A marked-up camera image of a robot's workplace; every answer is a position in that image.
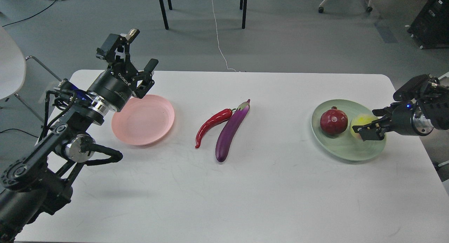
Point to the pink plate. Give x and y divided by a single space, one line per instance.
143 121

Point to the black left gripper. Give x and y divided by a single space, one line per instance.
121 79

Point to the green plate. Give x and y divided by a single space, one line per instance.
344 145

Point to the purple eggplant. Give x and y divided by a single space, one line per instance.
227 134

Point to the white chair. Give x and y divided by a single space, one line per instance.
13 69

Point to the black equipment box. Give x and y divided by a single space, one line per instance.
430 28

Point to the white office chair base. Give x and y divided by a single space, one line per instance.
341 5

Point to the red pomegranate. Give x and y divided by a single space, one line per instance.
334 121

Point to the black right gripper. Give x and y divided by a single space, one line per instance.
407 120

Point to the red chili pepper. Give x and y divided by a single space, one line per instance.
218 118

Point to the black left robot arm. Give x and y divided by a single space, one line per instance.
42 180

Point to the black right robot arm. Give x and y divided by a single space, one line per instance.
420 105

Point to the yellow peach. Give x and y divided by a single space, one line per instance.
361 120

